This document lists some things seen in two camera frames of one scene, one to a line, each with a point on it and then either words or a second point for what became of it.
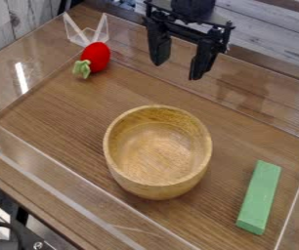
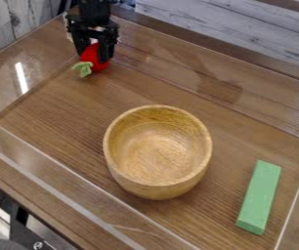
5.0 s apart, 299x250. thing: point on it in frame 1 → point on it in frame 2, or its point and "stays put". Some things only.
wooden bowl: [156, 149] stays put
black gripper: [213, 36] → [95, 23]
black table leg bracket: [29, 241] stays put
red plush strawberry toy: [95, 56] stays put
